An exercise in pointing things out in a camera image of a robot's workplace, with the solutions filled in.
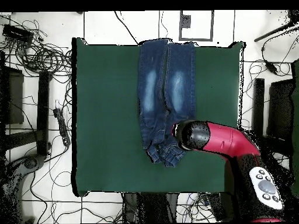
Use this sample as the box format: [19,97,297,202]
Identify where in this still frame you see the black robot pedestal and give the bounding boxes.
[122,192,179,223]

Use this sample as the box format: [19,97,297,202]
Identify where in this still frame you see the green cloth sheet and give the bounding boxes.
[289,60,299,199]

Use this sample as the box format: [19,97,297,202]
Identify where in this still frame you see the black stand base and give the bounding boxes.
[0,153,46,223]

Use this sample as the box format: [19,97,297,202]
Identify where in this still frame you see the black cable tangle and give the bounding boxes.
[0,19,73,78]

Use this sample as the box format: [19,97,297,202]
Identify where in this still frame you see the dark flat panel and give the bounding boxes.
[0,66,25,125]
[267,79,295,142]

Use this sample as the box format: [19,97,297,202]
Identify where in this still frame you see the blue denim jeans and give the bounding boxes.
[137,38,197,168]

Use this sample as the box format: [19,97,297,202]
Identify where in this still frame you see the black box device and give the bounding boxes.
[2,23,35,43]

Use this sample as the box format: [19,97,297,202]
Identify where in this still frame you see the black power adapter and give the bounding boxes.
[264,59,279,76]

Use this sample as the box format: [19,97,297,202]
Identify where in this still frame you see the black slanted crossbar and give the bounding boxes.
[4,129,39,150]

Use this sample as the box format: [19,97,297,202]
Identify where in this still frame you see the black upright bar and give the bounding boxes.
[252,78,266,138]
[36,71,51,156]

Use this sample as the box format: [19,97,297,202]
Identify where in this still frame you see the black power strip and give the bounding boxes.
[53,107,71,148]

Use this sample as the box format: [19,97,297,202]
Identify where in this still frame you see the black floor cable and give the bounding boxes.
[113,10,141,46]

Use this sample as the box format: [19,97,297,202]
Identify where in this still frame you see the black tripod leg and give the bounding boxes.
[253,10,299,43]

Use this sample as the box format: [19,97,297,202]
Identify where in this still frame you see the grey rectangular floor frame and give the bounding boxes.
[179,10,215,42]

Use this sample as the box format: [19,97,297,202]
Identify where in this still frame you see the grey floor plate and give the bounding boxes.
[179,14,192,29]

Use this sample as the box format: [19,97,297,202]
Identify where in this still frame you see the dark green table cloth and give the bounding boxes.
[71,37,246,198]

